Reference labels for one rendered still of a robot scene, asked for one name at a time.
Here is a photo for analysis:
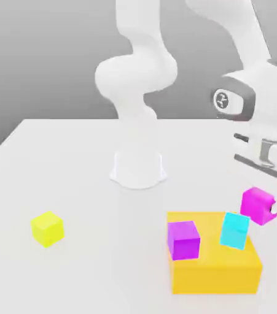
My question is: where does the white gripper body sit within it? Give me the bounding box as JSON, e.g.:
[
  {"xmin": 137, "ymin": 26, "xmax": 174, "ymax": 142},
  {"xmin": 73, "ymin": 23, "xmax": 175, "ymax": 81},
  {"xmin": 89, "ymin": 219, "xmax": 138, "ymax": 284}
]
[{"xmin": 233, "ymin": 153, "xmax": 277, "ymax": 200}]

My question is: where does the small magenta cube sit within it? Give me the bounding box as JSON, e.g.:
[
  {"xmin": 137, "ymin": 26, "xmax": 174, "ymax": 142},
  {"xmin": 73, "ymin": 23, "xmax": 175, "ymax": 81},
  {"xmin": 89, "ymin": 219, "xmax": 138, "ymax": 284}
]
[{"xmin": 240, "ymin": 186, "xmax": 277, "ymax": 226}]

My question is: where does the small purple cube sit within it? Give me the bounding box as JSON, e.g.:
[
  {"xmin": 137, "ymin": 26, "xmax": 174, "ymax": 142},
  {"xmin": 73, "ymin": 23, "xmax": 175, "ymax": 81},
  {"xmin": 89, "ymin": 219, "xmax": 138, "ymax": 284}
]
[{"xmin": 167, "ymin": 220, "xmax": 201, "ymax": 261}]

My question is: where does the large orange box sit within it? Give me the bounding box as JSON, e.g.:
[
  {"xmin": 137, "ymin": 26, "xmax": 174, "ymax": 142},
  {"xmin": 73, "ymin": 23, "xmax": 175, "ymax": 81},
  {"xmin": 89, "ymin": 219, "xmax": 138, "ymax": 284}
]
[{"xmin": 166, "ymin": 211, "xmax": 263, "ymax": 295}]

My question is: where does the small yellow cube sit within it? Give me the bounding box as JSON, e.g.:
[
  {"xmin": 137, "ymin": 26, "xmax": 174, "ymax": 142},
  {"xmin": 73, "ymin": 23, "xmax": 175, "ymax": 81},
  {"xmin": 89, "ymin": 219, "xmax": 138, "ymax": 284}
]
[{"xmin": 30, "ymin": 210, "xmax": 65, "ymax": 248}]

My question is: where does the small cyan cube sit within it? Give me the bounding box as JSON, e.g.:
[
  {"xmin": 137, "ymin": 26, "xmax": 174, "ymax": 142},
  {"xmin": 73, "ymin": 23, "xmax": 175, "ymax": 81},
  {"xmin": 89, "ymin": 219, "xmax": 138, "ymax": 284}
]
[{"xmin": 219, "ymin": 212, "xmax": 251, "ymax": 251}]

